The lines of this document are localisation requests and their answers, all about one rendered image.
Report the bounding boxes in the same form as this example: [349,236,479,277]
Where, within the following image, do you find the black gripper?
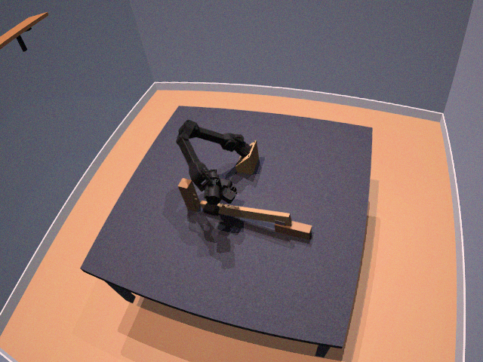
[203,179,232,216]

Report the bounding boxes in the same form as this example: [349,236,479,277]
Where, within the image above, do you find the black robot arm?
[176,120,252,205]

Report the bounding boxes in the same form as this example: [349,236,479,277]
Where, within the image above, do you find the long wooden bed rail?
[217,204,292,225]

